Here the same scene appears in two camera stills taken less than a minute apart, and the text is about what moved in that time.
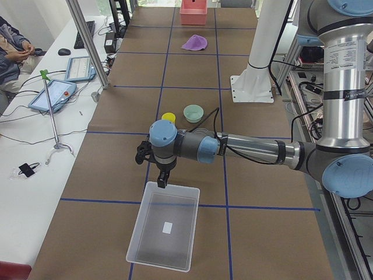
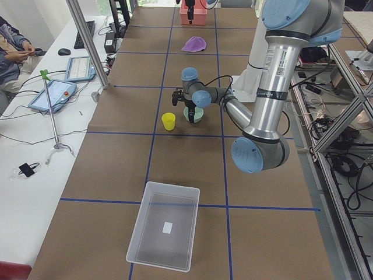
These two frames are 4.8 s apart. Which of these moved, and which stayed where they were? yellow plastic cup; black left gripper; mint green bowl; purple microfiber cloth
Moved: black left gripper
Stayed: mint green bowl; yellow plastic cup; purple microfiber cloth
